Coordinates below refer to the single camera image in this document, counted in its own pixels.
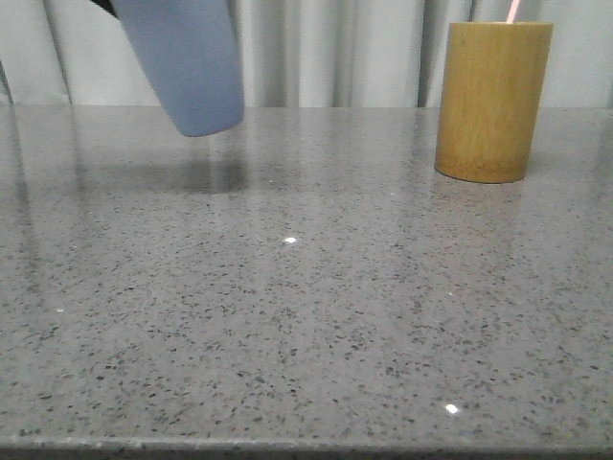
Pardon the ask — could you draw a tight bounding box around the bamboo wooden cup holder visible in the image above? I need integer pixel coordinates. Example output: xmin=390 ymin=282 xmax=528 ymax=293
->
xmin=435 ymin=22 xmax=554 ymax=184

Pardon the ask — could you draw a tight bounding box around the pink chopstick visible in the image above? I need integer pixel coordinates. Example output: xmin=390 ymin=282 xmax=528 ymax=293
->
xmin=506 ymin=0 xmax=522 ymax=24

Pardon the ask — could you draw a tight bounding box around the blue plastic cup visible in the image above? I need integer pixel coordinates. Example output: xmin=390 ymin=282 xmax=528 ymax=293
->
xmin=111 ymin=0 xmax=244 ymax=137

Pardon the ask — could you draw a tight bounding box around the grey-white curtain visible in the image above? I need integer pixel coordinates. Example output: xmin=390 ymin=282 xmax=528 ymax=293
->
xmin=1 ymin=1 xmax=612 ymax=107

